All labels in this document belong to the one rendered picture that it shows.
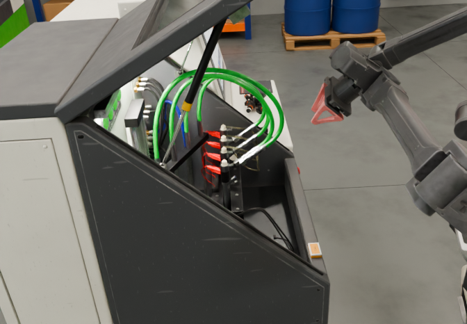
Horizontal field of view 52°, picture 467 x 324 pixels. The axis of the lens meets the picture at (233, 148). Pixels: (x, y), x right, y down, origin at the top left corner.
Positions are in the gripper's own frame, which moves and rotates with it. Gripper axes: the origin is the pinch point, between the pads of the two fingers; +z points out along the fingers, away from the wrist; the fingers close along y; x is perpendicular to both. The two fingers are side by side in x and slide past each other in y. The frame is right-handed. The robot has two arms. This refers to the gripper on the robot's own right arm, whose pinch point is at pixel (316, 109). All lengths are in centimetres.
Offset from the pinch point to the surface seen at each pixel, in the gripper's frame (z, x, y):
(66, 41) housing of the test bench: 29, 20, 68
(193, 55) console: 21.5, -12.9, 39.4
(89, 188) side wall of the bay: 28, 60, 36
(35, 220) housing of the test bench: 43, 64, 41
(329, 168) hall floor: 88, -168, -86
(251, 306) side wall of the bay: 33, 51, -16
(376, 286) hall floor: 67, -54, -107
